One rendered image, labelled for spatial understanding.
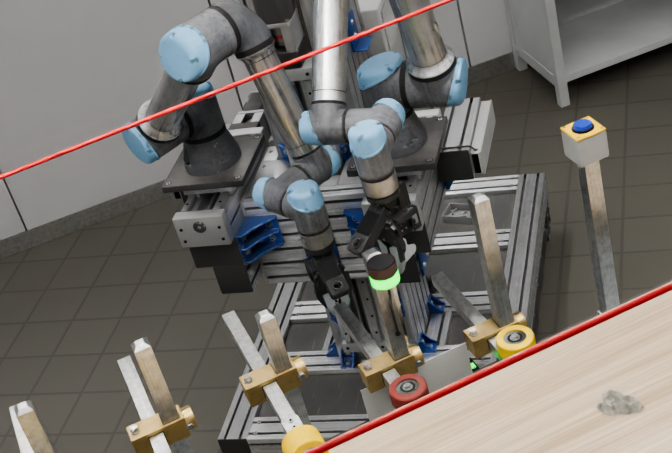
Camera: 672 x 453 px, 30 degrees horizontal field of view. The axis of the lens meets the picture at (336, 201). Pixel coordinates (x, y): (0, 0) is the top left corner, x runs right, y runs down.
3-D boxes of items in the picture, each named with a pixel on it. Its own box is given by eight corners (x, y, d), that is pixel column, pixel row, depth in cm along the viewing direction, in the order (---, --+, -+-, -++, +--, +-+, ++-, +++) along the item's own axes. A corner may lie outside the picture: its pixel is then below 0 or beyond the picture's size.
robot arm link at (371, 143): (388, 114, 255) (377, 137, 248) (400, 159, 260) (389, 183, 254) (352, 116, 258) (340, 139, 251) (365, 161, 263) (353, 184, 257)
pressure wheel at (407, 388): (393, 422, 264) (381, 381, 257) (426, 406, 265) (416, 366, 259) (408, 445, 257) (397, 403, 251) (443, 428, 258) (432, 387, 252)
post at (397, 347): (407, 420, 282) (360, 250, 257) (421, 414, 283) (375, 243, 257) (413, 429, 279) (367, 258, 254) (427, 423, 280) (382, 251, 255)
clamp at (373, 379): (362, 381, 273) (357, 364, 270) (417, 356, 276) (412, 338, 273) (372, 395, 268) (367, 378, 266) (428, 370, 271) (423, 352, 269)
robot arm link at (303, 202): (299, 173, 282) (326, 181, 276) (311, 212, 288) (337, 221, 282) (275, 191, 278) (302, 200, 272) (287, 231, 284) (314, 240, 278)
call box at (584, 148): (564, 158, 268) (559, 127, 264) (592, 146, 270) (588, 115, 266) (581, 171, 262) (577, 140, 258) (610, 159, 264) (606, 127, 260)
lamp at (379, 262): (384, 341, 265) (362, 260, 254) (408, 330, 266) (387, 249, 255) (395, 355, 260) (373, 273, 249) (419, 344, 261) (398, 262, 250)
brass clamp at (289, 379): (243, 393, 263) (237, 375, 261) (302, 367, 266) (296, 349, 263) (252, 410, 258) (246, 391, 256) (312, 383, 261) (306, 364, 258)
